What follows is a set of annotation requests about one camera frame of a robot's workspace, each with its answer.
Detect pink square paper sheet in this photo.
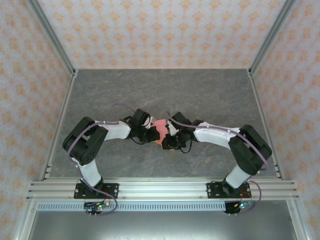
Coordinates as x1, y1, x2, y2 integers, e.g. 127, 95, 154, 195
151, 118, 171, 146

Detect grey metal sheet panel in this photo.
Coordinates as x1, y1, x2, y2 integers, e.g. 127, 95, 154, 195
27, 211, 301, 240

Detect small circuit board with LEDs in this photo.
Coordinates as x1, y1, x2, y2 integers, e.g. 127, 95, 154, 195
233, 200, 254, 210
83, 201, 111, 211

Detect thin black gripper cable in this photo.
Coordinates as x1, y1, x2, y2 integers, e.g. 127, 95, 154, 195
130, 136, 146, 146
179, 138, 194, 154

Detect aluminium mounting rail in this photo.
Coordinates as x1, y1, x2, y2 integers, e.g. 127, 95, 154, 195
26, 177, 300, 201

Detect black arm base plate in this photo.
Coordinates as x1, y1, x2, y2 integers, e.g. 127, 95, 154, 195
73, 183, 120, 200
206, 181, 252, 200

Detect slotted grey cable duct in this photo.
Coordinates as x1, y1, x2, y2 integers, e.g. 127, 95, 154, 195
36, 202, 226, 212

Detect aluminium table side rail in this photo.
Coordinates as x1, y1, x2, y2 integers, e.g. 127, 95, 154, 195
39, 69, 79, 181
246, 69, 286, 181

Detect tall aluminium frame post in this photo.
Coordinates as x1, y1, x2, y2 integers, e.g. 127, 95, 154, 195
26, 0, 77, 77
246, 0, 298, 76

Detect short aluminium frame bar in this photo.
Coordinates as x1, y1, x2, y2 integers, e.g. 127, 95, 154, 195
12, 199, 39, 240
286, 199, 310, 240

